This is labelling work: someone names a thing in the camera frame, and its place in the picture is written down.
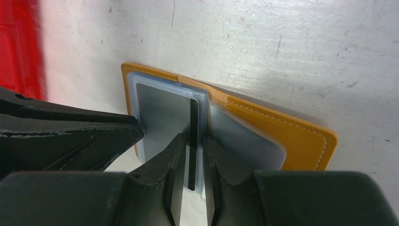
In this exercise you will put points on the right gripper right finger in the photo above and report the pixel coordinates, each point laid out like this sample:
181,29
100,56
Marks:
237,195

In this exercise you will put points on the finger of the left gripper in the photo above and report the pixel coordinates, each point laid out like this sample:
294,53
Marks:
36,135

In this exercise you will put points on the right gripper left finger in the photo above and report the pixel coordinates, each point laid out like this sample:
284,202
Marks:
151,195

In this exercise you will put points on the red plastic compartment tray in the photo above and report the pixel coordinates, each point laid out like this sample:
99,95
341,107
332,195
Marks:
21,56

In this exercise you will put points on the dark credit card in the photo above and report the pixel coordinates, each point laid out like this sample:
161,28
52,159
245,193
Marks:
193,143

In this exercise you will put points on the yellow leather card holder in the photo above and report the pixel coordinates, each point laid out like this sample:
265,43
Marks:
308,145

